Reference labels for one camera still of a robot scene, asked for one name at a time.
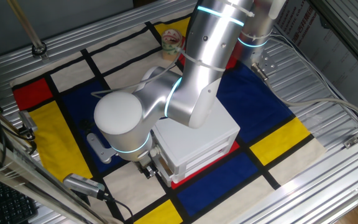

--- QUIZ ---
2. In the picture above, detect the colour block patterned cloth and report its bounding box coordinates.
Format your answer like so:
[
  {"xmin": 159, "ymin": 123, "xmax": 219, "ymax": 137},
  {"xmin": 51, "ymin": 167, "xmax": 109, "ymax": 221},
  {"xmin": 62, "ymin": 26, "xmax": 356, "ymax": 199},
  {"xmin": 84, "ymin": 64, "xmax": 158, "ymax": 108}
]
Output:
[{"xmin": 9, "ymin": 14, "xmax": 328, "ymax": 224}]

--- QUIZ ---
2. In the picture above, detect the metal pole with black base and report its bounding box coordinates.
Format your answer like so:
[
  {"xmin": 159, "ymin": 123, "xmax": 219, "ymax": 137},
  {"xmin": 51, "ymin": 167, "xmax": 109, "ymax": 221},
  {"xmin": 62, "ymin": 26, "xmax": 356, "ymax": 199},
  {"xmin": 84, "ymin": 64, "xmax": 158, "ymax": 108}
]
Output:
[{"xmin": 6, "ymin": 0, "xmax": 48, "ymax": 60}]

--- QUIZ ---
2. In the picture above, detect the thick grey base cable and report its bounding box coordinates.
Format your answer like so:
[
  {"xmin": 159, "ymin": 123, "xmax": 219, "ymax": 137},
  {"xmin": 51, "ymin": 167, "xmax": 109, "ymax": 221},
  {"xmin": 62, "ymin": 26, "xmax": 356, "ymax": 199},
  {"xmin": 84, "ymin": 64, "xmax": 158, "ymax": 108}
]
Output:
[{"xmin": 250, "ymin": 62, "xmax": 358, "ymax": 125}]

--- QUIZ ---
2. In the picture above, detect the white drawer cabinet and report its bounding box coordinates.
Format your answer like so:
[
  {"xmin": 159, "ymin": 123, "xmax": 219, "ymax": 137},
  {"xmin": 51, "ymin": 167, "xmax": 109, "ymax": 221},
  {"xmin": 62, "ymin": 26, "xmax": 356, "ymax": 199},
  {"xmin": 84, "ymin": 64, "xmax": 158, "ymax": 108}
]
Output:
[{"xmin": 150, "ymin": 99, "xmax": 241, "ymax": 184}]

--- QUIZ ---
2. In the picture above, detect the dark printed board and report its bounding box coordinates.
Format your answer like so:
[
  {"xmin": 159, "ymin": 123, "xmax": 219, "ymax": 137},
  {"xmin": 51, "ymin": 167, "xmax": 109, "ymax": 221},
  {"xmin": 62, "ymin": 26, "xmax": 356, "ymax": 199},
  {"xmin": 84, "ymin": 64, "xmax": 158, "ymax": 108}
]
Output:
[{"xmin": 273, "ymin": 0, "xmax": 358, "ymax": 124}]

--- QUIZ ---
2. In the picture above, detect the black camera cable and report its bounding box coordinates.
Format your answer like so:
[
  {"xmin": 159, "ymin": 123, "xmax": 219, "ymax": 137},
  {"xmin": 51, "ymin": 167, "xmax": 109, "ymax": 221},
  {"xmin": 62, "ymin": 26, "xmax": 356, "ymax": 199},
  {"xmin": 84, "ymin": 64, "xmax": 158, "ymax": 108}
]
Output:
[{"xmin": 104, "ymin": 195, "xmax": 135, "ymax": 224}]

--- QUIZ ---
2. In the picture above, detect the aluminium frame beam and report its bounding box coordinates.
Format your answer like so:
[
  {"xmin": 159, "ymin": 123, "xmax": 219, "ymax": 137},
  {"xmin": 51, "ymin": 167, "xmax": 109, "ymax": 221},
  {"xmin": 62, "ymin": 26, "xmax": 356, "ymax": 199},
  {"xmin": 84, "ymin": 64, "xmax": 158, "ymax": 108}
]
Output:
[{"xmin": 0, "ymin": 127, "xmax": 121, "ymax": 224}]

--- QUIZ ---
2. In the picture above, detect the dark metal frame rail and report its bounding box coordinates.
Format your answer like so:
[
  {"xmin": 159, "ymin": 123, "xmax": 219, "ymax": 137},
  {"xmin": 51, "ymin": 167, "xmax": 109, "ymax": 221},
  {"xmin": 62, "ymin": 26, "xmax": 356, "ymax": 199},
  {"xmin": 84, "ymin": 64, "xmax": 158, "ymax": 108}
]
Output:
[{"xmin": 309, "ymin": 0, "xmax": 358, "ymax": 78}]

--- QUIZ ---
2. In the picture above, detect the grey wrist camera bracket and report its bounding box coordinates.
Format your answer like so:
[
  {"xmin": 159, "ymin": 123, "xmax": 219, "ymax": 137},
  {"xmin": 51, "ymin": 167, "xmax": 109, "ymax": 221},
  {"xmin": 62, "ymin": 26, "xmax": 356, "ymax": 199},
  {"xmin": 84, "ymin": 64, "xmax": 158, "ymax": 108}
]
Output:
[{"xmin": 86, "ymin": 133, "xmax": 117, "ymax": 165}]

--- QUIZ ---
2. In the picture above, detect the black keyboard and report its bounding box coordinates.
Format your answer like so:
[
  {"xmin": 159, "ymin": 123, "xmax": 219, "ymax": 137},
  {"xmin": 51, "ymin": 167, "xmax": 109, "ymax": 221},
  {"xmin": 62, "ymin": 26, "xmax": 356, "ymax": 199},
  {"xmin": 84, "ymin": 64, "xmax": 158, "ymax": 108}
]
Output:
[{"xmin": 0, "ymin": 175, "xmax": 39, "ymax": 224}]

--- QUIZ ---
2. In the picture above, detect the thin white base cable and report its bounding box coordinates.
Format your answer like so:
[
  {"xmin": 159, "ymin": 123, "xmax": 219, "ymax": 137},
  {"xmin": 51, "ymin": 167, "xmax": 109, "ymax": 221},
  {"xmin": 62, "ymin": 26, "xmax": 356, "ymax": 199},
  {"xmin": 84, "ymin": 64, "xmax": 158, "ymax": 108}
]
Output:
[{"xmin": 268, "ymin": 32, "xmax": 358, "ymax": 127}]

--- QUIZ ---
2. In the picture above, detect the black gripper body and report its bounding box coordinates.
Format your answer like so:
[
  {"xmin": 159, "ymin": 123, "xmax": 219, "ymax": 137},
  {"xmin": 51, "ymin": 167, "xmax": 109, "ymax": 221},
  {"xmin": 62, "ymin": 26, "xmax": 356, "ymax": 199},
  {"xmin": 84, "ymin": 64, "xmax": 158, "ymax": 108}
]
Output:
[{"xmin": 135, "ymin": 156, "xmax": 155, "ymax": 172}]

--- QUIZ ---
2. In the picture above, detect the small metal corner bracket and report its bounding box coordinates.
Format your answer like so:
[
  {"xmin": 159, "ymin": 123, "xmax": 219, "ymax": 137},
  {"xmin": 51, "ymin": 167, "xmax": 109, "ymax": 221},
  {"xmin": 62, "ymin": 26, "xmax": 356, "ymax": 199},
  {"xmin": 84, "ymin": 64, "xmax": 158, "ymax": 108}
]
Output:
[{"xmin": 342, "ymin": 136, "xmax": 358, "ymax": 149}]

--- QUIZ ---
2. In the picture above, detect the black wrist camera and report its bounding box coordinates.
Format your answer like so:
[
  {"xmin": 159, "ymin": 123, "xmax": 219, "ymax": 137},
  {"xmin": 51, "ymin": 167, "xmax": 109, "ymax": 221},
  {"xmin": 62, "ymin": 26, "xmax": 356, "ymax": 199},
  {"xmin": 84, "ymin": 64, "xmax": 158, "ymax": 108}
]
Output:
[{"xmin": 78, "ymin": 119, "xmax": 95, "ymax": 134}]

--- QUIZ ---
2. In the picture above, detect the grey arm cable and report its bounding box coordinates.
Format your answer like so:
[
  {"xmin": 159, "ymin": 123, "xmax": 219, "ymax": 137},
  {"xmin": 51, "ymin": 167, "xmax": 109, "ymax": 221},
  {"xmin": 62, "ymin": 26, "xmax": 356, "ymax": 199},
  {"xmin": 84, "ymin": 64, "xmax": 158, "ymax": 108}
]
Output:
[{"xmin": 90, "ymin": 49, "xmax": 186, "ymax": 99}]

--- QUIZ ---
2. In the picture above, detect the yellow black tool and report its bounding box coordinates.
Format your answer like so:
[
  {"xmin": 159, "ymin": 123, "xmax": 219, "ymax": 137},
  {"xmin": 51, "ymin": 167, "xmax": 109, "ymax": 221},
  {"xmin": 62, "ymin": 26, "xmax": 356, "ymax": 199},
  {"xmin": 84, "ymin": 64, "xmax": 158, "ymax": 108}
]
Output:
[{"xmin": 16, "ymin": 126, "xmax": 39, "ymax": 156}]

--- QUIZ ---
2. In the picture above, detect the white drawer with black knob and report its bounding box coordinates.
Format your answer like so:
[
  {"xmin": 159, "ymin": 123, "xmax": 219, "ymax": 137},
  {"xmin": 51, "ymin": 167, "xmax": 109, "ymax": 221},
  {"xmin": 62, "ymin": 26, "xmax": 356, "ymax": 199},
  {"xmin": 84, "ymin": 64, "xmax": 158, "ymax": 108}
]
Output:
[{"xmin": 150, "ymin": 152, "xmax": 175, "ymax": 188}]

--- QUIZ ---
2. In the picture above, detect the silver base mounting plate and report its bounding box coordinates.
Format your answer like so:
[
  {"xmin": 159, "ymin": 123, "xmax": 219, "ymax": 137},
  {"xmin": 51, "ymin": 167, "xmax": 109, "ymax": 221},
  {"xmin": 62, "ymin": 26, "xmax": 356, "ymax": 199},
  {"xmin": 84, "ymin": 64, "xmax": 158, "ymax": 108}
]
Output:
[{"xmin": 250, "ymin": 46, "xmax": 278, "ymax": 74}]

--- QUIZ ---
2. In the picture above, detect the boxy side camera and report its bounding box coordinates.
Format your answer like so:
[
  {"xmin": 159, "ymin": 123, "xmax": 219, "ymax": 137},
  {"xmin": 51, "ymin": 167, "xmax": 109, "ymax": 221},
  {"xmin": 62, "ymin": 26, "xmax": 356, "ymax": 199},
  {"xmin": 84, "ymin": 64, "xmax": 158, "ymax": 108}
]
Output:
[{"xmin": 17, "ymin": 110, "xmax": 39, "ymax": 133}]

